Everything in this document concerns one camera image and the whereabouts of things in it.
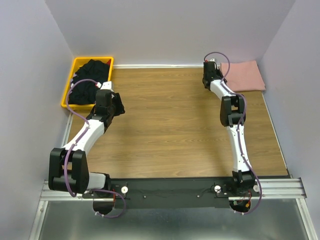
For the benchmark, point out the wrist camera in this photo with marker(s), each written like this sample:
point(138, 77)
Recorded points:
point(107, 85)
point(210, 66)

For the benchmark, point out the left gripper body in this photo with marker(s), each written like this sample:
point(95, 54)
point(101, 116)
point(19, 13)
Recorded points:
point(117, 107)

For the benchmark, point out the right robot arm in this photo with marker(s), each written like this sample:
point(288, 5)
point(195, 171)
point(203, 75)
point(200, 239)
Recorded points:
point(232, 116)

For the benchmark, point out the aluminium frame rail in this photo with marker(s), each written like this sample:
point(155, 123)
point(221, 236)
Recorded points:
point(47, 195)

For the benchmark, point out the pink t shirt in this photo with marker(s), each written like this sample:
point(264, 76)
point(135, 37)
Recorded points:
point(243, 76)

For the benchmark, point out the yellow plastic bin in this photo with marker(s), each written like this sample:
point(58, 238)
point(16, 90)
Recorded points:
point(77, 63)

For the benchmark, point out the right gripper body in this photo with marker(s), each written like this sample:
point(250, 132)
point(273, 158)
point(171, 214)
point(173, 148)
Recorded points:
point(217, 74)

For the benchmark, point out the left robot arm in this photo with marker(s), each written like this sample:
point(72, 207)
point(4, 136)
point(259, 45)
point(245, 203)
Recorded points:
point(68, 167)

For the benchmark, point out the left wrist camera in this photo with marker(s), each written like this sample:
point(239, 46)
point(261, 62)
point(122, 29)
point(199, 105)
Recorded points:
point(107, 85)

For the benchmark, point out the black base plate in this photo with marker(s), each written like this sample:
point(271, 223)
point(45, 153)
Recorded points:
point(175, 193)

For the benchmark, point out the black t shirt in bin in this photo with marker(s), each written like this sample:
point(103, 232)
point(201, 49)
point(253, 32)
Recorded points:
point(85, 92)

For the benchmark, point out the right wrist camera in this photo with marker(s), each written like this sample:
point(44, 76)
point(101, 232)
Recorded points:
point(210, 66)

